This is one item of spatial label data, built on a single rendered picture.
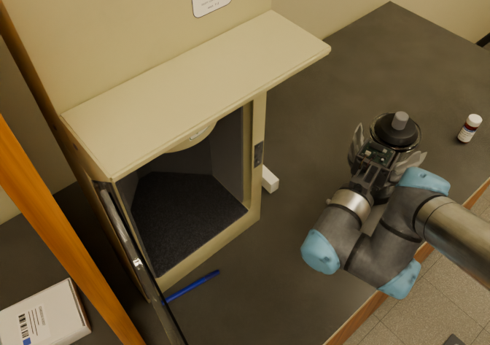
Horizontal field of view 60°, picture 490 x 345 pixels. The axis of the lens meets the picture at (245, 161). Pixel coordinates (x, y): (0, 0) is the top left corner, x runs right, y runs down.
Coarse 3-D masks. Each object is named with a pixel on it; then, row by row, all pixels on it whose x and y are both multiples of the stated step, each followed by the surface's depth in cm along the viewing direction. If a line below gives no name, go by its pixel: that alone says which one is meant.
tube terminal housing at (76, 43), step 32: (0, 0) 36; (32, 0) 37; (64, 0) 39; (96, 0) 41; (128, 0) 44; (160, 0) 46; (256, 0) 56; (0, 32) 47; (32, 32) 39; (64, 32) 41; (96, 32) 44; (128, 32) 46; (160, 32) 49; (192, 32) 52; (224, 32) 56; (32, 64) 41; (64, 64) 43; (96, 64) 46; (128, 64) 49; (64, 96) 46; (256, 128) 76; (256, 192) 93; (192, 256) 91; (160, 288) 90
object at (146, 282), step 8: (104, 192) 54; (104, 200) 54; (112, 208) 53; (112, 216) 52; (120, 224) 51; (120, 232) 51; (128, 240) 50; (128, 248) 49; (136, 256) 49; (136, 264) 48; (144, 272) 48; (144, 280) 47; (152, 288) 46; (152, 296) 46; (160, 304) 45; (160, 312) 45; (160, 320) 48; (168, 320) 44; (168, 328) 44; (168, 336) 43; (176, 336) 43; (176, 344) 43
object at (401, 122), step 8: (400, 112) 89; (384, 120) 91; (392, 120) 90; (400, 120) 88; (408, 120) 91; (376, 128) 91; (384, 128) 90; (392, 128) 90; (400, 128) 89; (408, 128) 90; (416, 128) 91; (384, 136) 89; (392, 136) 89; (400, 136) 88; (408, 136) 89; (416, 136) 90; (400, 144) 89
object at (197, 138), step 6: (210, 126) 70; (198, 132) 69; (204, 132) 70; (210, 132) 71; (192, 138) 68; (198, 138) 69; (204, 138) 70; (180, 144) 68; (186, 144) 68; (192, 144) 69; (168, 150) 68; (174, 150) 68
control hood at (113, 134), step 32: (256, 32) 56; (288, 32) 56; (160, 64) 52; (192, 64) 52; (224, 64) 52; (256, 64) 52; (288, 64) 52; (96, 96) 48; (128, 96) 48; (160, 96) 48; (192, 96) 48; (224, 96) 48; (256, 96) 50; (64, 128) 47; (96, 128) 45; (128, 128) 45; (160, 128) 45; (192, 128) 45; (96, 160) 43; (128, 160) 42
